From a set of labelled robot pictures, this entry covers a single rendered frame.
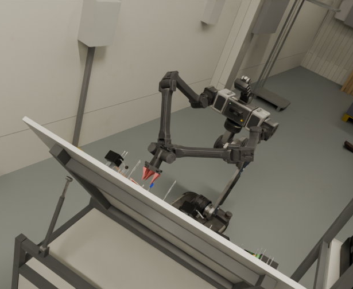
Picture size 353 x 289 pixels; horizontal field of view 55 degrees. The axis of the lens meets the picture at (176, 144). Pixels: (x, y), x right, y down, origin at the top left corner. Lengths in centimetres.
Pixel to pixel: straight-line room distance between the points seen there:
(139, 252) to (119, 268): 17
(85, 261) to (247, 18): 450
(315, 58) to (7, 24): 970
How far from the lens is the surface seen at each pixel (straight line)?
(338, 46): 1129
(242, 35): 568
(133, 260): 207
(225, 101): 252
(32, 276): 195
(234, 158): 196
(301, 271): 191
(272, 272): 111
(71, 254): 203
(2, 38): 292
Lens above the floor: 242
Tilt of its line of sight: 31 degrees down
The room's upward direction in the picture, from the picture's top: 20 degrees clockwise
